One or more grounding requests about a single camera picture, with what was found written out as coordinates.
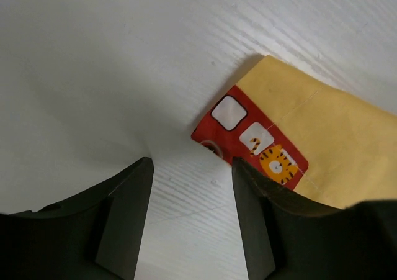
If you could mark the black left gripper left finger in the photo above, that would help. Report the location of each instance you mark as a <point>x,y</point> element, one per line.
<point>95,234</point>

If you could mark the yellow car-print placemat cloth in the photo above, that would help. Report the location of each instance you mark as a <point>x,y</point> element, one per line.
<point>311,138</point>

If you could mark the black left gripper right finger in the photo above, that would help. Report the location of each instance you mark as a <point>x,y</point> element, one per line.
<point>288,236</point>

